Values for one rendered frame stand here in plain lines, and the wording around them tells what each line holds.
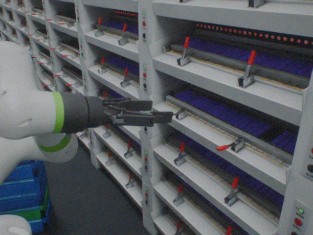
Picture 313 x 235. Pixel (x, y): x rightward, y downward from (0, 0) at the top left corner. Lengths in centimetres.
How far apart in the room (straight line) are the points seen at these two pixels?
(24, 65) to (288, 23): 57
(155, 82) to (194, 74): 26
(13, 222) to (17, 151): 34
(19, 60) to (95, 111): 19
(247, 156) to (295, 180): 15
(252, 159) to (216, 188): 23
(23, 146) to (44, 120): 45
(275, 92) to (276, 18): 17
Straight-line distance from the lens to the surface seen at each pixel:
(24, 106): 63
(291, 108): 74
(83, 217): 172
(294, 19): 71
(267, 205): 97
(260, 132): 93
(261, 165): 85
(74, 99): 68
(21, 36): 383
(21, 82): 67
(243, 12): 80
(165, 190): 135
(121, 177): 177
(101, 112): 70
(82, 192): 189
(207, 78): 90
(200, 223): 121
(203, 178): 109
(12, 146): 108
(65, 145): 101
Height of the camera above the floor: 113
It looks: 24 degrees down
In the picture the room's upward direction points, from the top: straight up
